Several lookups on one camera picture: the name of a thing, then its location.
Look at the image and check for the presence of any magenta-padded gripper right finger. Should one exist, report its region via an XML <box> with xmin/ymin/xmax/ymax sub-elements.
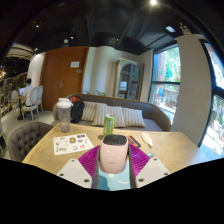
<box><xmin>127</xmin><ymin>143</ymin><xmax>172</xmax><ymax>189</ymax></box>

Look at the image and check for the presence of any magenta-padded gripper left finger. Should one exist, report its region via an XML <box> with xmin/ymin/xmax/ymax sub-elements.
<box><xmin>56</xmin><ymin>144</ymin><xmax>102</xmax><ymax>190</ymax></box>

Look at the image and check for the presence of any pink computer mouse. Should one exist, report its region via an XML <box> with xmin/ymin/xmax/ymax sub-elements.
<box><xmin>98</xmin><ymin>134</ymin><xmax>130</xmax><ymax>174</ymax></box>

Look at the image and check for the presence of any blue cloud-shaped mouse pad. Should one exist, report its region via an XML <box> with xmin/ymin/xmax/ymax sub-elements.
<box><xmin>97</xmin><ymin>165</ymin><xmax>132</xmax><ymax>192</ymax></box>

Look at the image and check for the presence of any black flat case red stripe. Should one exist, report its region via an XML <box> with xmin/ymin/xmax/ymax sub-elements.
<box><xmin>125</xmin><ymin>135</ymin><xmax>142</xmax><ymax>149</ymax></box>

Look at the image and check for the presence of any white tube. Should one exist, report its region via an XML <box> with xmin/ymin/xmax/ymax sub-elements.
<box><xmin>140</xmin><ymin>132</ymin><xmax>154</xmax><ymax>149</ymax></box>

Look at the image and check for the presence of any white sticker sheet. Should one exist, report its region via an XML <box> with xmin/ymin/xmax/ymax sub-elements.
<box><xmin>52</xmin><ymin>133</ymin><xmax>95</xmax><ymax>156</ymax></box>

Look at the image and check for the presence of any striped cushion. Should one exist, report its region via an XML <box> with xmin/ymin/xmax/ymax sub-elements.
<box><xmin>81</xmin><ymin>100</ymin><xmax>98</xmax><ymax>123</ymax></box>
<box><xmin>121</xmin><ymin>107</ymin><xmax>147</xmax><ymax>129</ymax></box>
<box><xmin>105</xmin><ymin>105</ymin><xmax>127</xmax><ymax>129</ymax></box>
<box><xmin>92</xmin><ymin>102</ymin><xmax>108</xmax><ymax>127</ymax></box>

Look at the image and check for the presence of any green drink can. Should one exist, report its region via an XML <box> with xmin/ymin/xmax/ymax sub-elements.
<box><xmin>102</xmin><ymin>114</ymin><xmax>116</xmax><ymax>138</ymax></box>

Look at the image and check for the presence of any grey curved sofa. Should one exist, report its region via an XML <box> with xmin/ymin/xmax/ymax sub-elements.
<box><xmin>52</xmin><ymin>93</ymin><xmax>172</xmax><ymax>133</ymax></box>

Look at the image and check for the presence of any clear shaker bottle white lid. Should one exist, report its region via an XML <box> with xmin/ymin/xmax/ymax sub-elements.
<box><xmin>55</xmin><ymin>97</ymin><xmax>74</xmax><ymax>134</ymax></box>

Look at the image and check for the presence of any black backpack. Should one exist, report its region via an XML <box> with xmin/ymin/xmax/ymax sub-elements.
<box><xmin>69</xmin><ymin>95</ymin><xmax>85</xmax><ymax>125</ymax></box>

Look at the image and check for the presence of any grey tufted armchair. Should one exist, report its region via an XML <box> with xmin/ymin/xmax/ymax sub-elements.
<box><xmin>7</xmin><ymin>121</ymin><xmax>54</xmax><ymax>163</ymax></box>

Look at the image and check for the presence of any brown wooden door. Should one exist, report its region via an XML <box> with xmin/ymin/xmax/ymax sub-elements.
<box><xmin>40</xmin><ymin>46</ymin><xmax>90</xmax><ymax>112</ymax></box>

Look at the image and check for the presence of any arched glass-door cabinet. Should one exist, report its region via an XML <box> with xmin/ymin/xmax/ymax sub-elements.
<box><xmin>113</xmin><ymin>58</ymin><xmax>145</xmax><ymax>102</ymax></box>

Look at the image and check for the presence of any black-framed window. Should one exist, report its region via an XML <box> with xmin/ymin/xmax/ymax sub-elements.
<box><xmin>198</xmin><ymin>39</ymin><xmax>224</xmax><ymax>159</ymax></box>
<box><xmin>148</xmin><ymin>46</ymin><xmax>182</xmax><ymax>124</ymax></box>

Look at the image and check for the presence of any white dining chair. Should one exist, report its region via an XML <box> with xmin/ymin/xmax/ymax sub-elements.
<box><xmin>20</xmin><ymin>86</ymin><xmax>40</xmax><ymax>120</ymax></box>

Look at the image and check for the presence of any person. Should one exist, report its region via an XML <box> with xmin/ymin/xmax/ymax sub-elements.
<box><xmin>19</xmin><ymin>78</ymin><xmax>34</xmax><ymax>108</ymax></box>

